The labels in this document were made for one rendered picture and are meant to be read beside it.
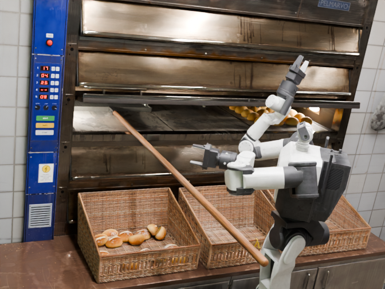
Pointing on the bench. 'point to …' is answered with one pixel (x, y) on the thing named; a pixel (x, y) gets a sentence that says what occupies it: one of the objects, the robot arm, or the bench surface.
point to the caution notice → (46, 172)
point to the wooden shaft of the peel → (197, 195)
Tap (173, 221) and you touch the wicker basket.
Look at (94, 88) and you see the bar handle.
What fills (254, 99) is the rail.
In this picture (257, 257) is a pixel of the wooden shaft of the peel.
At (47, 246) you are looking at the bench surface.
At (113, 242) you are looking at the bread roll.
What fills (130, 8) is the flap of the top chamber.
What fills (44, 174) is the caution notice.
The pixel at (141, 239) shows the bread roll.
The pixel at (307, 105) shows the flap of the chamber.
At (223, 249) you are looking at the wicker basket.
